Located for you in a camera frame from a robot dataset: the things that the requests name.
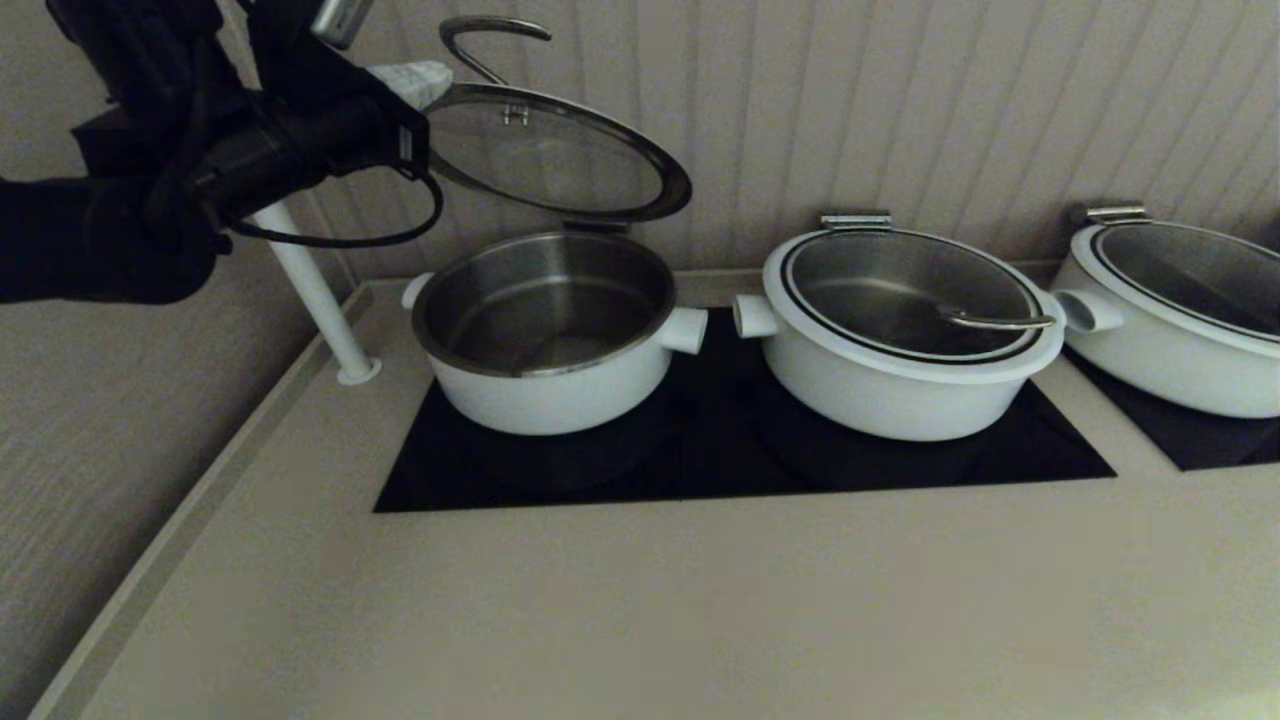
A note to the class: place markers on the glass lid with white rim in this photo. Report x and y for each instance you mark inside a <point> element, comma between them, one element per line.
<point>880,290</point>
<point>1190,270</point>
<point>560,150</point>

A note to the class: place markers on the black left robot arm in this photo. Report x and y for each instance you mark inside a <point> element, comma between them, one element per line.
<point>110,180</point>

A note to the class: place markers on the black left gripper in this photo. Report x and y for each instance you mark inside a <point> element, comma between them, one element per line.
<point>310,140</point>

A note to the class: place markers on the small black induction cooktop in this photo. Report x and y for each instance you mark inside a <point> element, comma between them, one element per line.
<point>1210,440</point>

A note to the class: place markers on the large black induction cooktop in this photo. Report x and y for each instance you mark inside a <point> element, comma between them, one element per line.
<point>700,450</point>

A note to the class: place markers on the white pot with steel insert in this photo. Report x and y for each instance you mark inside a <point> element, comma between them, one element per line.
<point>1180,380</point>
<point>550,400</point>
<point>880,405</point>

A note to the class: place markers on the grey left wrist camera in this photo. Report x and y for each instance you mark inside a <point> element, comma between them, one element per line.
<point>340,18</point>

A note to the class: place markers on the white support pole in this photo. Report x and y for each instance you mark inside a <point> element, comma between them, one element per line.
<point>310,290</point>

